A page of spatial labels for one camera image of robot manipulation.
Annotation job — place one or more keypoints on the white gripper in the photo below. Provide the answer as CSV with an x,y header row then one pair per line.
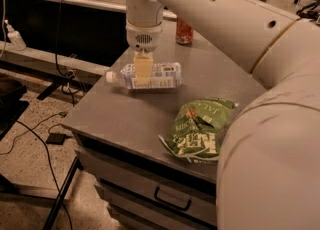
x,y
143,39

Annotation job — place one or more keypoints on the blue plastic water bottle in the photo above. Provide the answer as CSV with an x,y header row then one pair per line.
x,y
166,75

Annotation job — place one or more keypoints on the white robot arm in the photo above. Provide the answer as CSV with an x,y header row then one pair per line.
x,y
268,173

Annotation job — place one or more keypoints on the small white squeeze bottle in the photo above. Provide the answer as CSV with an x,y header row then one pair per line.
x,y
15,37

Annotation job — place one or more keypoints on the orange soda can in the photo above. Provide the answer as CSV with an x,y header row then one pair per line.
x,y
184,32

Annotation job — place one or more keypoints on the green chip bag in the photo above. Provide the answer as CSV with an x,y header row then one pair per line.
x,y
194,133

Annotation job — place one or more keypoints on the black power adapter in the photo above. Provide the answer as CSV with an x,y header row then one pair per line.
x,y
56,138

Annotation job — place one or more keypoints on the black table leg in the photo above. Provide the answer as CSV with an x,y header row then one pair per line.
x,y
58,202

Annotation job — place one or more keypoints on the black box at left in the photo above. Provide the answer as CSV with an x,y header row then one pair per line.
x,y
11,106

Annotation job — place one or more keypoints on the grey cabinet drawer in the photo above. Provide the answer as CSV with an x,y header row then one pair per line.
x,y
139,197

